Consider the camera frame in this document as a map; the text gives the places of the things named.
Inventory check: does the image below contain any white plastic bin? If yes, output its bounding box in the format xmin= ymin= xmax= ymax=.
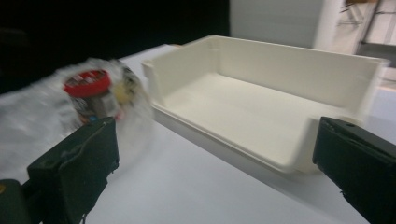
xmin=141 ymin=35 xmax=390 ymax=175

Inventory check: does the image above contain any yellow item inside bag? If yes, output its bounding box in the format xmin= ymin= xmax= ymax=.
xmin=112 ymin=82 xmax=134 ymax=105

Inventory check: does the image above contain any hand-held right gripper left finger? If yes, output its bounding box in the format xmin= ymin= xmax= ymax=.
xmin=27 ymin=117 xmax=120 ymax=224

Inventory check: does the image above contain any white partition panel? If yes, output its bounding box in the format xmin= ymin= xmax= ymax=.
xmin=230 ymin=0 xmax=347 ymax=54

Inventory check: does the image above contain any red labelled tin can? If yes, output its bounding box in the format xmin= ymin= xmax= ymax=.
xmin=64 ymin=69 xmax=122 ymax=124

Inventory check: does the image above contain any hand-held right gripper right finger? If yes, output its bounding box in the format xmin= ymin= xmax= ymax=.
xmin=312 ymin=116 xmax=396 ymax=224

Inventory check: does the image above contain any clear plastic shopping bag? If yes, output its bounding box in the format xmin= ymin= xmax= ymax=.
xmin=0 ymin=57 xmax=155 ymax=185

